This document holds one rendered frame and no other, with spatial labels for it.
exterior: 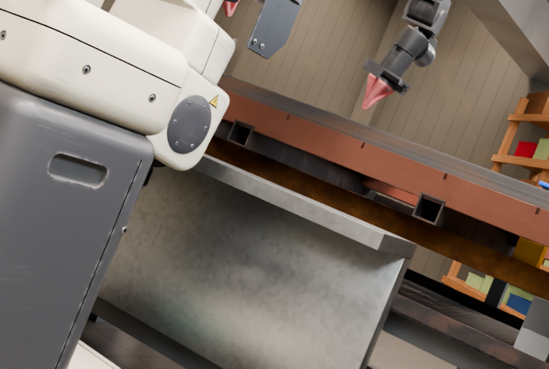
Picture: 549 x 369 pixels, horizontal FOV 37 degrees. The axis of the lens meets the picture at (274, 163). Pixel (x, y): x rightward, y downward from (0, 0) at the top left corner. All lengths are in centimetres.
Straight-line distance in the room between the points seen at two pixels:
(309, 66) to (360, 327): 1016
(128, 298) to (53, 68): 92
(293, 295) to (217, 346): 19
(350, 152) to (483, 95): 884
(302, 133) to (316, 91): 976
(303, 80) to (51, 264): 1062
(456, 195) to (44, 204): 82
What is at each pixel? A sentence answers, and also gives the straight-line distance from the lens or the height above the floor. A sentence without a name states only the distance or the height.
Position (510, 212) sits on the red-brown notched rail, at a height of 80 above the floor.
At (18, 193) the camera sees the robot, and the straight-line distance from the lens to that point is 97.
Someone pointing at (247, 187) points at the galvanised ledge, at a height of 66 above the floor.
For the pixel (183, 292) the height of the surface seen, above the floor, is 40.
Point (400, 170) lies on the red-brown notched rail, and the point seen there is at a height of 80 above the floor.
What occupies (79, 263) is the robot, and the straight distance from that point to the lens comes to 108.
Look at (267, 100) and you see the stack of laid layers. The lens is 178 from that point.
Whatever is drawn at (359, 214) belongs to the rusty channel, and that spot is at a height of 69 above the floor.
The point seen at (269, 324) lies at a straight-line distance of 162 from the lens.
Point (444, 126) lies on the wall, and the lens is 1050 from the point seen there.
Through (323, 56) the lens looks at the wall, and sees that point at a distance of 1155.
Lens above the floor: 72
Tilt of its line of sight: level
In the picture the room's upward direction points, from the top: 22 degrees clockwise
